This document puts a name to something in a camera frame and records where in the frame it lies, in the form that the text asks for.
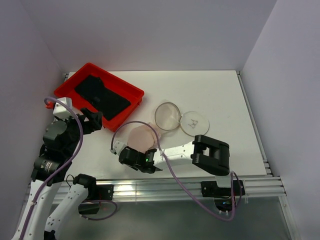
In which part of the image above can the white mesh laundry bag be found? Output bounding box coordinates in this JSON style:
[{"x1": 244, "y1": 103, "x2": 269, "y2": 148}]
[{"x1": 154, "y1": 101, "x2": 210, "y2": 137}]

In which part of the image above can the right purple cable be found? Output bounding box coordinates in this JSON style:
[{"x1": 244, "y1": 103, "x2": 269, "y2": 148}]
[{"x1": 109, "y1": 121, "x2": 242, "y2": 223}]

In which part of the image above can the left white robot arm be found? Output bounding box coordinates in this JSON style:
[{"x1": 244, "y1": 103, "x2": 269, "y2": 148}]
[{"x1": 13, "y1": 108, "x2": 102, "y2": 240}]

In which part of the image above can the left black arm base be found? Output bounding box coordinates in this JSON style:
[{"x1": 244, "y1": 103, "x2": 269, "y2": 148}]
[{"x1": 78, "y1": 184, "x2": 118, "y2": 221}]

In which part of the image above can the aluminium mounting rail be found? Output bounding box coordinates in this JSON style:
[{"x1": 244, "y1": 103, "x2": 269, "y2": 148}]
[{"x1": 97, "y1": 175, "x2": 287, "y2": 203}]

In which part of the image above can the black cloth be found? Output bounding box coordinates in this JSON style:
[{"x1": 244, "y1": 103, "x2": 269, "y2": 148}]
[{"x1": 74, "y1": 75, "x2": 131, "y2": 121}]

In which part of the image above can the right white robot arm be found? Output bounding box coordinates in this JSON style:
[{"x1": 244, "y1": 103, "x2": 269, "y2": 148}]
[{"x1": 113, "y1": 135, "x2": 246, "y2": 199}]

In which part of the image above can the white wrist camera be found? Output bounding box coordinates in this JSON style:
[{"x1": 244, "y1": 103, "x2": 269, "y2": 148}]
[
  {"x1": 53, "y1": 97, "x2": 73, "y2": 119},
  {"x1": 110, "y1": 140, "x2": 127, "y2": 156}
]

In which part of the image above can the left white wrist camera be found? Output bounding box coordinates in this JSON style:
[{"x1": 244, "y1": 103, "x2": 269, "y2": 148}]
[{"x1": 53, "y1": 97, "x2": 73, "y2": 119}]

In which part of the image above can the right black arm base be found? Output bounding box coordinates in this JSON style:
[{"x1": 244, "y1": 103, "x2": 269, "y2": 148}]
[{"x1": 200, "y1": 180, "x2": 246, "y2": 213}]

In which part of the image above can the red plastic tray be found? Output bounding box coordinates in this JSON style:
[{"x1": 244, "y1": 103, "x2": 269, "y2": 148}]
[{"x1": 54, "y1": 63, "x2": 145, "y2": 132}]

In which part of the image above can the pink beige bra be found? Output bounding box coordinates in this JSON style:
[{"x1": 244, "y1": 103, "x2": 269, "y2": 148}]
[{"x1": 127, "y1": 124, "x2": 157, "y2": 153}]

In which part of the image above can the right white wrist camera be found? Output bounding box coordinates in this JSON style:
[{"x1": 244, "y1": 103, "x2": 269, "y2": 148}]
[{"x1": 110, "y1": 140, "x2": 127, "y2": 156}]

